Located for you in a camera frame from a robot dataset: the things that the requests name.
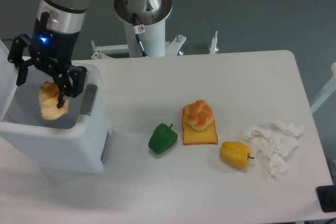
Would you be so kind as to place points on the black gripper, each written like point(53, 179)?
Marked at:
point(49, 52)

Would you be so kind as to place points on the beige croissant bread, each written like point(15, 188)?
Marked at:
point(48, 99)

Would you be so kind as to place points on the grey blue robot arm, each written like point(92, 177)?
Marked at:
point(57, 27)

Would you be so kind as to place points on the white trash can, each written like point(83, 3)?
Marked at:
point(72, 137)

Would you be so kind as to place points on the square toast bread slice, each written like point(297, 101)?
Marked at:
point(193, 137)

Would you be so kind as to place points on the round knotted bread roll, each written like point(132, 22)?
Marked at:
point(198, 115)

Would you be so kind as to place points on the green bell pepper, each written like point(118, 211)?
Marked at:
point(162, 139)

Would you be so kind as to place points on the yellow bell pepper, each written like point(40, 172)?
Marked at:
point(236, 154)

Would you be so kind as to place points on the crumpled white tissue paper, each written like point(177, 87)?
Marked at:
point(274, 142)

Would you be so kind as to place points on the black device at edge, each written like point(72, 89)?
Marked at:
point(326, 197)

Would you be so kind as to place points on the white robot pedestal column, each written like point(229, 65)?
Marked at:
point(152, 39)

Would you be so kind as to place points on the white table frame bracket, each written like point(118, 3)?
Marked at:
point(141, 48)

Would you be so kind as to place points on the white post with red base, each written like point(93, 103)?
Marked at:
point(214, 48)

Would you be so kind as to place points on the white frame leg right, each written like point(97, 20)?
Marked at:
point(325, 92)

